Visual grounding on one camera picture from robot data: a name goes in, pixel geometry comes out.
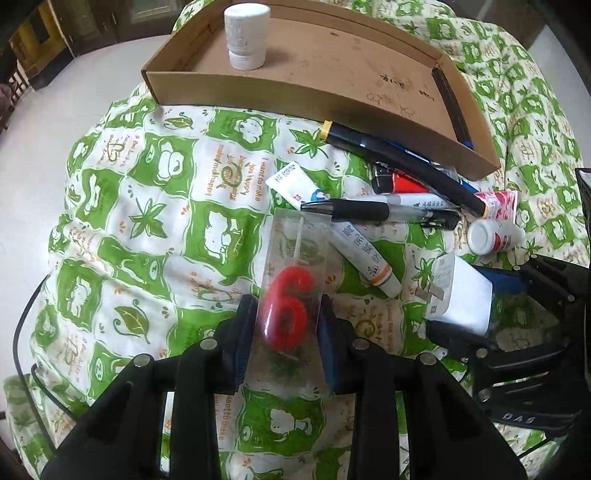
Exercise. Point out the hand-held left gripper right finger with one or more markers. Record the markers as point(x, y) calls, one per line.
point(330, 353)

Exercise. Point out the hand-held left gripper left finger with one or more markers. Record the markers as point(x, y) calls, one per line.
point(244, 344)

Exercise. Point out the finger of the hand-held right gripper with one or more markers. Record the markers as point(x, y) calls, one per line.
point(461, 341)
point(545, 277)

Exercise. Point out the white charger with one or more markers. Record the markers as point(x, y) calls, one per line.
point(461, 295)

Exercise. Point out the red number candle clear pack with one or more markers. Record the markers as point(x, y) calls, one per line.
point(282, 314)

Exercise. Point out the white bottle red label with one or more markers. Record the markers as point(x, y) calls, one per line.
point(496, 237)

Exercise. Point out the black gel pen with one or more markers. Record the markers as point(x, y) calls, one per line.
point(360, 210)

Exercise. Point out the small white tube blue print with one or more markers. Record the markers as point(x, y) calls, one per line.
point(295, 182)

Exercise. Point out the dark blue pen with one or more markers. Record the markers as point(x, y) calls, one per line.
point(455, 110)

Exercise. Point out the black marker yellow ends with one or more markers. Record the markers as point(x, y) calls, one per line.
point(392, 152)

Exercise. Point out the brown cardboard box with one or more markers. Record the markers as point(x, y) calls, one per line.
point(332, 69)

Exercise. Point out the plain white bottle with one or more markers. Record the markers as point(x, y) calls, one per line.
point(246, 34)

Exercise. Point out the pink and white tube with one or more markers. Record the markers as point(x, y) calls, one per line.
point(501, 203)

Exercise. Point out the white ointment tube orange band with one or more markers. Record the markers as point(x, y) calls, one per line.
point(364, 254)

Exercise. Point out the green printed blanket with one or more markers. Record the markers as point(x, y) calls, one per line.
point(138, 221)

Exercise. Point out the black and red lighter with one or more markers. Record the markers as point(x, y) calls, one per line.
point(406, 182)

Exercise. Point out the wooden chair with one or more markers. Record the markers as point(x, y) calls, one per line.
point(11, 92)

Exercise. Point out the yellow wooden cabinet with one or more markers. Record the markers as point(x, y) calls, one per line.
point(41, 41)

